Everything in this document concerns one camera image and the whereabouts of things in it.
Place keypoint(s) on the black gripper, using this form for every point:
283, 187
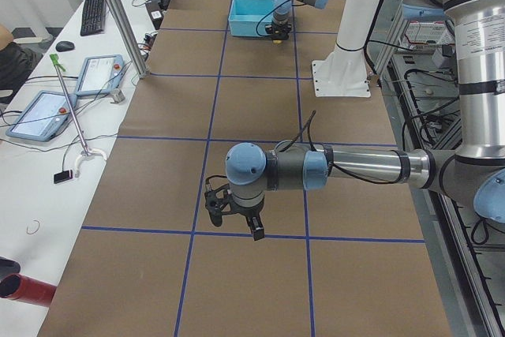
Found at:
278, 29
247, 211

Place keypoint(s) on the light blue plastic bin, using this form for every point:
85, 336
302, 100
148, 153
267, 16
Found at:
248, 18

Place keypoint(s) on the green tipped grabber stick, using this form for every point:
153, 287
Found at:
87, 152

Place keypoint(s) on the far teach pendant tablet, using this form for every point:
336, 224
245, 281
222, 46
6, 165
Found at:
99, 75

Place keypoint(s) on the teach pendant tablet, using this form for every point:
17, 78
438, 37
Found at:
99, 75
42, 118

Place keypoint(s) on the black keyboard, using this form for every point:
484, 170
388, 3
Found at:
93, 17

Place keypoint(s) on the black computer mouse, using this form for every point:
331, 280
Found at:
64, 45

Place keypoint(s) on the near teach pendant tablet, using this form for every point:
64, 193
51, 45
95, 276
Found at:
42, 118

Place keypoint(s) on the red cylinder bottle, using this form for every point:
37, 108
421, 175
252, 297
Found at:
21, 288

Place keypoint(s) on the seated person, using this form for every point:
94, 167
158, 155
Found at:
17, 64

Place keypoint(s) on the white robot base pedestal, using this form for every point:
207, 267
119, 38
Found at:
343, 73

